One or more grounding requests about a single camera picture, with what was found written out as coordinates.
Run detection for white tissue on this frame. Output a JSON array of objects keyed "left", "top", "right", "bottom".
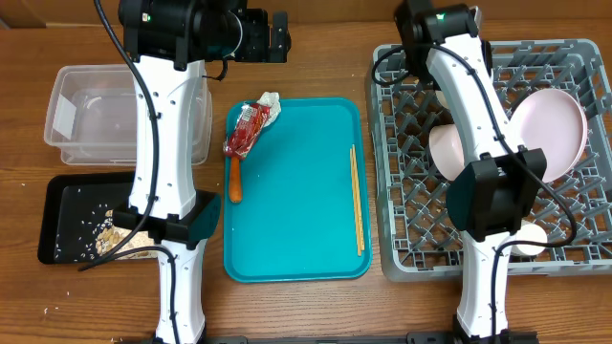
[{"left": 257, "top": 92, "right": 281, "bottom": 127}]

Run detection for red snack wrapper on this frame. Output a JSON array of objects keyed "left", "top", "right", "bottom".
[{"left": 224, "top": 103, "right": 271, "bottom": 160}]

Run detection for orange carrot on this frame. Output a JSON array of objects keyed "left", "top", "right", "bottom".
[{"left": 228, "top": 157, "right": 243, "bottom": 204}]

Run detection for white bowl with food scraps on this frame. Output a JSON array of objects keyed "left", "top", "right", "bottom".
[{"left": 435, "top": 91, "right": 449, "bottom": 109}]

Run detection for pink bowl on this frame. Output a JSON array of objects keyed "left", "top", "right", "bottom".
[{"left": 428, "top": 124, "right": 464, "bottom": 182}]

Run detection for wooden chopstick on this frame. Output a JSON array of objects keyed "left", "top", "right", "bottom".
[
  {"left": 351, "top": 144, "right": 365, "bottom": 256},
  {"left": 350, "top": 144, "right": 362, "bottom": 257}
]

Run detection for large pink plate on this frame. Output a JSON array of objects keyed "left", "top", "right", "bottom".
[{"left": 510, "top": 89, "right": 588, "bottom": 183}]

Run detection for cream plastic cup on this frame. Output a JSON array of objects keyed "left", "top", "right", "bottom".
[{"left": 511, "top": 220, "right": 548, "bottom": 257}]

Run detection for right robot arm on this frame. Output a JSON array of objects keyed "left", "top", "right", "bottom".
[{"left": 394, "top": 1, "right": 546, "bottom": 343}]

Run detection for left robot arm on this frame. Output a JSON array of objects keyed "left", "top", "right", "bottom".
[{"left": 113, "top": 0, "right": 291, "bottom": 343}]

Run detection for grey dishwasher rack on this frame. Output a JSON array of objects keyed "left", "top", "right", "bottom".
[{"left": 366, "top": 39, "right": 611, "bottom": 282}]

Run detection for teal serving tray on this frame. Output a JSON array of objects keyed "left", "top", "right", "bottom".
[{"left": 224, "top": 97, "right": 373, "bottom": 283}]

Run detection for clear plastic bin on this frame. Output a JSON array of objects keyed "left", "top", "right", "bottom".
[{"left": 43, "top": 64, "right": 213, "bottom": 167}]

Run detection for black plastic tray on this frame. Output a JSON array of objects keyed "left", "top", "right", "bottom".
[{"left": 37, "top": 172, "right": 134, "bottom": 265}]

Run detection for rice and peanut scraps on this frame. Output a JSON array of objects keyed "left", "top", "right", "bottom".
[{"left": 53, "top": 204, "right": 130, "bottom": 263}]

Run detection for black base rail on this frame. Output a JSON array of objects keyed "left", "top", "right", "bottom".
[{"left": 205, "top": 332, "right": 539, "bottom": 344}]

